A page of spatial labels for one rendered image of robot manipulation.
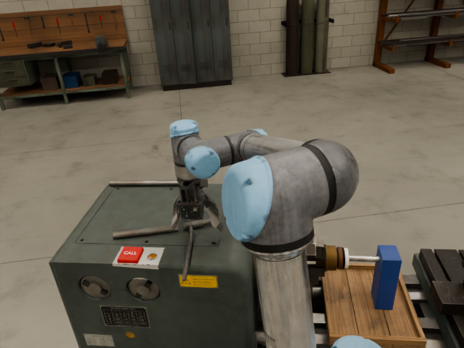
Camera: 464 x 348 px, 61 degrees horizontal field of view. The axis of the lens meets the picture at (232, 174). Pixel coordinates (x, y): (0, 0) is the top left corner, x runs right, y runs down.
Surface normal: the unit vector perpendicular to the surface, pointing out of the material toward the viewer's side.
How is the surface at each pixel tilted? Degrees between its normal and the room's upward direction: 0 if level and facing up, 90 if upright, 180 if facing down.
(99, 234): 0
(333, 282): 0
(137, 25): 90
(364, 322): 0
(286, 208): 77
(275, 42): 90
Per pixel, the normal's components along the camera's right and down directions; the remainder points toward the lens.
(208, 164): 0.41, 0.41
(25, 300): -0.06, -0.88
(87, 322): -0.11, 0.47
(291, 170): 0.17, -0.52
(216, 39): 0.14, 0.47
